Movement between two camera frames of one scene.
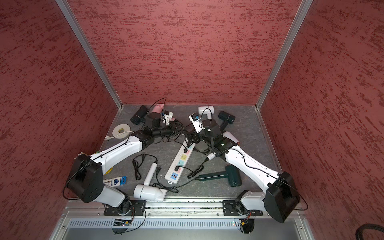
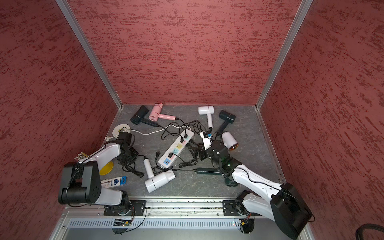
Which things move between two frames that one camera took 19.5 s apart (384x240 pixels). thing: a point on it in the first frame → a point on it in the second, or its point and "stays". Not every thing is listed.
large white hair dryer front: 146,191 → 158,179
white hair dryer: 206,110 stays
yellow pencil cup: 108,170 stays
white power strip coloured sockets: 179,163 → 166,159
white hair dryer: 229,136 stays
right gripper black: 197,139 → 202,155
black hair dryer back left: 139,116 stays
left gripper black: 174,126 → 126,163
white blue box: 116,181 stays
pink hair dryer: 156,112 stays
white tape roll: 121,131 stays
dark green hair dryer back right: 229,119 stays
